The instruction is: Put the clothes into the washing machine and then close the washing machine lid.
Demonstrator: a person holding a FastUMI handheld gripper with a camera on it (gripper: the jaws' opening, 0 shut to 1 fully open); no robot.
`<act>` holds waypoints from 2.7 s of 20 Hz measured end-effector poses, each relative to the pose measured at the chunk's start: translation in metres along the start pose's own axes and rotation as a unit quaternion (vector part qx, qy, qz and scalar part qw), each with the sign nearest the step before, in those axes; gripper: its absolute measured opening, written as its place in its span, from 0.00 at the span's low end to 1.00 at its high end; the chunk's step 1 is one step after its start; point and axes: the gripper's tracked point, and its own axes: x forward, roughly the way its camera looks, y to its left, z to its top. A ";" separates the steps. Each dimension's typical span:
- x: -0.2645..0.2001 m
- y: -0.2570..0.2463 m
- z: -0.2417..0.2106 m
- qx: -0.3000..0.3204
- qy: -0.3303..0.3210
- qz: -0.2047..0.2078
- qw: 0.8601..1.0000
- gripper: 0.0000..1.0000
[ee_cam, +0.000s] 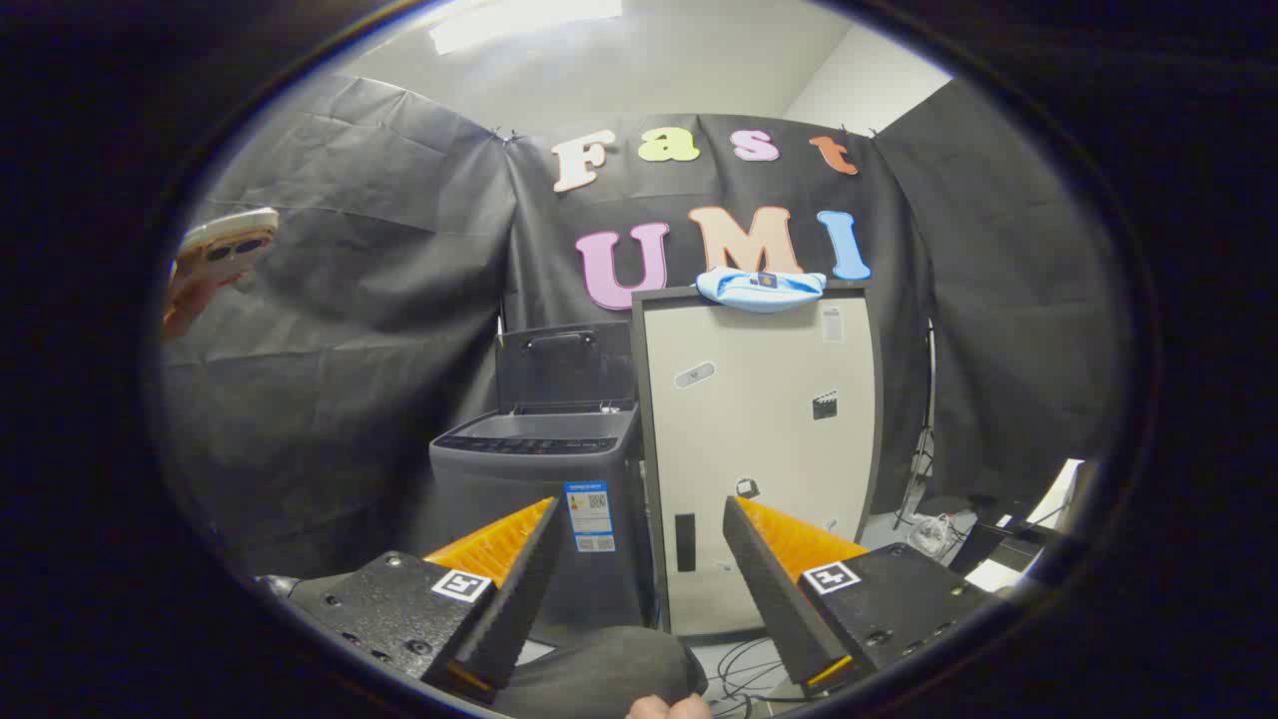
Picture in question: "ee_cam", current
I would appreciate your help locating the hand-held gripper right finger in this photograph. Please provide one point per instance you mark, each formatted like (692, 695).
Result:
(769, 589)

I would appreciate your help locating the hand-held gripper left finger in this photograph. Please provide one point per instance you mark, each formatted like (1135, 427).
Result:
(524, 589)

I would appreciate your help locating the grey washing machine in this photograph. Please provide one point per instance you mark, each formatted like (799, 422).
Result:
(519, 489)

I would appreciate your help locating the dark washing machine lid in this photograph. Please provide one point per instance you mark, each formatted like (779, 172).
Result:
(564, 374)

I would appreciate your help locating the light blue shirt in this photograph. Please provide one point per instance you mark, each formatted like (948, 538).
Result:
(759, 292)

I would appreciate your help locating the person's dark trouser leg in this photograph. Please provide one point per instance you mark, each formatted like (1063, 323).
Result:
(599, 669)

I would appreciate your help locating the clear plastic bag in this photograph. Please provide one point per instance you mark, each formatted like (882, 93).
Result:
(932, 536)

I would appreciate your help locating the black tripod stand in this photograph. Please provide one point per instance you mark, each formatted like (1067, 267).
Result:
(917, 469)

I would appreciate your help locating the black equipment case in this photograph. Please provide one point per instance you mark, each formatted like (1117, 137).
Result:
(998, 544)

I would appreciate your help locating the white board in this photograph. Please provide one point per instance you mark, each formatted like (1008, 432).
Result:
(1056, 494)

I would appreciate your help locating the black backdrop cloth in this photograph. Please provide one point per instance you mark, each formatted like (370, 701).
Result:
(379, 300)

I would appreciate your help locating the phone with orange case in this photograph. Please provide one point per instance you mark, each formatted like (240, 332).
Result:
(225, 245)

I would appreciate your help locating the beige cabinet with dark frame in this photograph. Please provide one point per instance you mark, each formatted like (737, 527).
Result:
(759, 439)

